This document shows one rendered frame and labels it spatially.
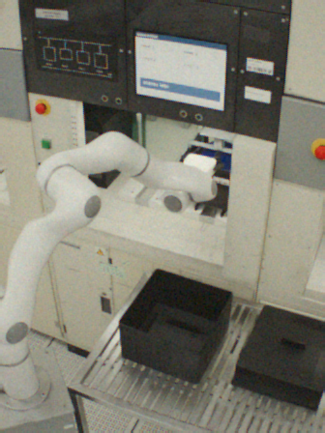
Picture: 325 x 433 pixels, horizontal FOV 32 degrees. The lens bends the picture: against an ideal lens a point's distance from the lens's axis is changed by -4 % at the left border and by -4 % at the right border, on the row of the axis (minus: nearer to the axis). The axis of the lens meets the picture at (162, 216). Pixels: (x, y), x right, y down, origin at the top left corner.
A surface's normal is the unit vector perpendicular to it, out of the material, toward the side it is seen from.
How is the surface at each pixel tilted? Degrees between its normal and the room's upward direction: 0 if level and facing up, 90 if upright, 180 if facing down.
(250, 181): 90
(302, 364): 0
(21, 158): 90
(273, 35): 90
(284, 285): 90
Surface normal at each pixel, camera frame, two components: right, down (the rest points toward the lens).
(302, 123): -0.40, 0.57
